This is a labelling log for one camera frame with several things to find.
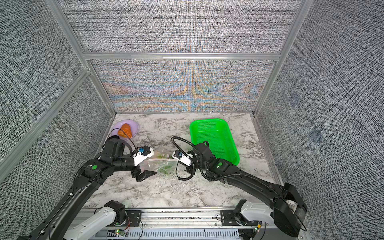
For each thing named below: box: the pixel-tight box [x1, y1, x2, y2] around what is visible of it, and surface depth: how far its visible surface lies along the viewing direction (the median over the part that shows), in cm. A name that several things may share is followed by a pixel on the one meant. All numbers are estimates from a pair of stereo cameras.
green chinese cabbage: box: [157, 154, 174, 175], surface depth 79 cm
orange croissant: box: [117, 123, 132, 138], surface depth 106 cm
